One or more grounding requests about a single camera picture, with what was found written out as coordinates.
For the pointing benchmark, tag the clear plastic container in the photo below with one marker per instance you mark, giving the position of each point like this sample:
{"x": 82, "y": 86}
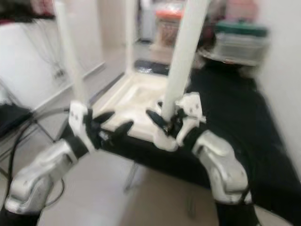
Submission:
{"x": 237, "y": 49}

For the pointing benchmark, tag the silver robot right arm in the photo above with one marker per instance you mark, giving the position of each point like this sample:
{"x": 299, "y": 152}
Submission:
{"x": 221, "y": 169}

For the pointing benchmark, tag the black tablecloth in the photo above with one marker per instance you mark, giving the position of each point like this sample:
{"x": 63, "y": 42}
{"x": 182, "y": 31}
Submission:
{"x": 240, "y": 103}

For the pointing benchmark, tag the storage box with orange lid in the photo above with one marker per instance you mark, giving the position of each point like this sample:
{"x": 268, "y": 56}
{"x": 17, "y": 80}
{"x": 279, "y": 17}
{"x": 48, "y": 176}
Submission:
{"x": 167, "y": 28}

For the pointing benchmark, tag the white plastic children table top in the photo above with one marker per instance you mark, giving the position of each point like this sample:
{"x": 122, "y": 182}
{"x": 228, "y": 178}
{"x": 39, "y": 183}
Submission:
{"x": 136, "y": 99}

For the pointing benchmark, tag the black folding chair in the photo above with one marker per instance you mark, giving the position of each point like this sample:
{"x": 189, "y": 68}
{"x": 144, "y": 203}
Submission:
{"x": 11, "y": 117}

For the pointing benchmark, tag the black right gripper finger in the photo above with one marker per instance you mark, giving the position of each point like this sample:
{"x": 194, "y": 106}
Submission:
{"x": 157, "y": 120}

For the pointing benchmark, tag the metal table leg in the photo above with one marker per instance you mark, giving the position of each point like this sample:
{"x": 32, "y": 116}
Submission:
{"x": 190, "y": 207}

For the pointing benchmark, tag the white plastic table leg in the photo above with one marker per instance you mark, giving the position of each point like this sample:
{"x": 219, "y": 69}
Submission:
{"x": 70, "y": 56}
{"x": 130, "y": 37}
{"x": 188, "y": 52}

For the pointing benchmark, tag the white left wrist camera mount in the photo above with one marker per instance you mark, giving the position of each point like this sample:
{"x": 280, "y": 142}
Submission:
{"x": 77, "y": 117}

